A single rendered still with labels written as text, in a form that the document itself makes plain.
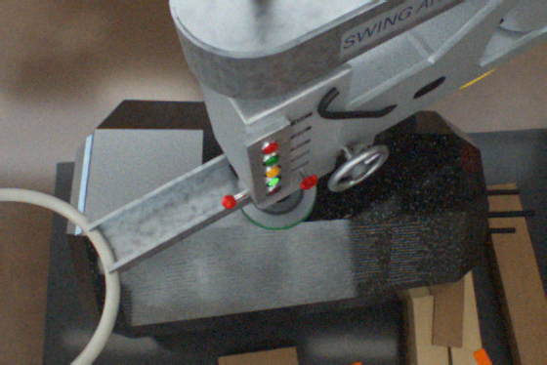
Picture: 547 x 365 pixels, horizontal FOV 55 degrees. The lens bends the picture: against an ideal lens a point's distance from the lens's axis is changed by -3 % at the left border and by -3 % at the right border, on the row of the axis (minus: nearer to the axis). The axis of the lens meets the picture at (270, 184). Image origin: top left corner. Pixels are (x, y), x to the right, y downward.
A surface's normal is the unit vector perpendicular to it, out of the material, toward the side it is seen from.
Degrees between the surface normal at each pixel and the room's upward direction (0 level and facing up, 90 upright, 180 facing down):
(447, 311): 0
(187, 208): 2
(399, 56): 4
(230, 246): 45
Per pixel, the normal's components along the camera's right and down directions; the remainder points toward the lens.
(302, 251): 0.01, 0.41
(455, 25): -0.58, 0.04
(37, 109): -0.04, -0.35
